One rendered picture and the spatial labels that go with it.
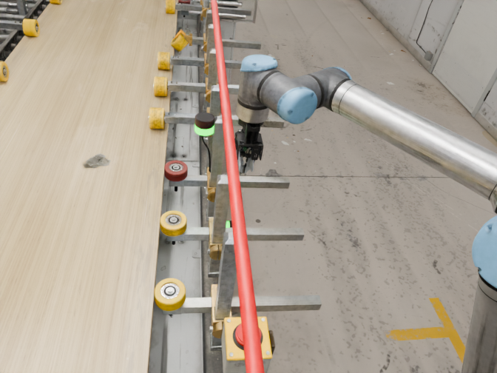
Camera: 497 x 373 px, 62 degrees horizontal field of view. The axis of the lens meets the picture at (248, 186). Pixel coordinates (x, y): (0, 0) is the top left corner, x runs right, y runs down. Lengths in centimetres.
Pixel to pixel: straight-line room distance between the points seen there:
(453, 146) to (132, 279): 82
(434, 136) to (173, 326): 93
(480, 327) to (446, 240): 205
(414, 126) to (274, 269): 152
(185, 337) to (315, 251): 129
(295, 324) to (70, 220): 127
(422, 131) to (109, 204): 90
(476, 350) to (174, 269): 97
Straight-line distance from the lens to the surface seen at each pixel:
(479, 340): 90
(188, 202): 172
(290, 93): 98
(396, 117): 98
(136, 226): 125
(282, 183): 151
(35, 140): 164
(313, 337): 215
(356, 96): 103
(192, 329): 137
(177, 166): 144
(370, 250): 260
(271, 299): 117
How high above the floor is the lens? 182
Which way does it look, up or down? 41 degrees down
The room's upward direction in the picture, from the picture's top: 9 degrees clockwise
